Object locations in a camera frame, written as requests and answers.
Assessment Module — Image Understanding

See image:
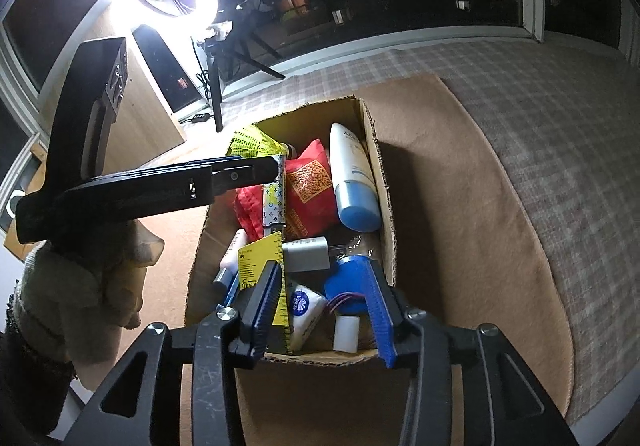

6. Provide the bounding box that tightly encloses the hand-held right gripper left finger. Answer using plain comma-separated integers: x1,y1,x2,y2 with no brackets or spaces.
65,260,283,446

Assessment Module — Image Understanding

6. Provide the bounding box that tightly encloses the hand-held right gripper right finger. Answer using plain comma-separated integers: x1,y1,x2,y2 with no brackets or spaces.
365,258,581,446

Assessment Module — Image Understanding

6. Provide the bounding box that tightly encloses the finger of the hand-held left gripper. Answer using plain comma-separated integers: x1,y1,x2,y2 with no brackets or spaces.
186,153,273,168
212,156,279,199

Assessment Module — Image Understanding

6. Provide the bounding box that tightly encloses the blue card holder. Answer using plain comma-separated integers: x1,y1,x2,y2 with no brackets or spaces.
225,271,242,307

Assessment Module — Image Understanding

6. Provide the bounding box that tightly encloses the yellow green mesh pouf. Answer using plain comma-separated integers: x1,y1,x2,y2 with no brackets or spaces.
227,124,288,162

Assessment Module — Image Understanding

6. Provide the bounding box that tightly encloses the dark red hair tie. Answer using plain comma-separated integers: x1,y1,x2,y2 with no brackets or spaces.
327,293,371,314

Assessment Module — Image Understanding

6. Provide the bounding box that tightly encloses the small white block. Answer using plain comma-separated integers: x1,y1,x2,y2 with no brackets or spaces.
334,316,360,353

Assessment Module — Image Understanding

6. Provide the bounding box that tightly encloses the blue round lid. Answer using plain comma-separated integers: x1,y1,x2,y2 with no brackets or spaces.
324,256,381,317

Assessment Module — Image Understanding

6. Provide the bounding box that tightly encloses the white tissue packet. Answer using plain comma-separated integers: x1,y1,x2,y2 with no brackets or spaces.
285,281,328,352

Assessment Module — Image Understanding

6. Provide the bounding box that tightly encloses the yellow black ruler card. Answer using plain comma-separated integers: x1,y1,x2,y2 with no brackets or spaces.
238,232,293,356

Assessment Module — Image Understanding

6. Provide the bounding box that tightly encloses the small pink bottle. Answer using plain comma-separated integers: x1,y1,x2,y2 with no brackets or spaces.
214,228,249,289

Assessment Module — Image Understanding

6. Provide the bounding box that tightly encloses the red cloth bag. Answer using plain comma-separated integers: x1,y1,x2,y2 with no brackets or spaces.
234,138,341,242

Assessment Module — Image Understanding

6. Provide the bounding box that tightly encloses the white charger plug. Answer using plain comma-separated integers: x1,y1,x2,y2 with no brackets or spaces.
281,236,346,273

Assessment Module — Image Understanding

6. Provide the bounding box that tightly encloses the cardboard box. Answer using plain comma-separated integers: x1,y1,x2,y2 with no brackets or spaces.
185,96,398,367

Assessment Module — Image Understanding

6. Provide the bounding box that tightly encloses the white blue lotion tube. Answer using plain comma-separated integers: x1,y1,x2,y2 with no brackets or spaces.
328,122,383,233

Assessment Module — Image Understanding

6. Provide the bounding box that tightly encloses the person's left hand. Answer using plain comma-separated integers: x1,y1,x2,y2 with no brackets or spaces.
15,220,165,362

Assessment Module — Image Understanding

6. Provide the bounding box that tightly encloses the light wooden board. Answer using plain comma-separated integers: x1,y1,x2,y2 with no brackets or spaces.
95,23,187,172

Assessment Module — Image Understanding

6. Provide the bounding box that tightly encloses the pine plank panel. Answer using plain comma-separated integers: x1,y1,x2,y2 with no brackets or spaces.
2,133,51,261

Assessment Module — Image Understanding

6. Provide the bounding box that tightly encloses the plaid cloth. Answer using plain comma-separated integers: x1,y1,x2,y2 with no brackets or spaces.
220,33,640,427

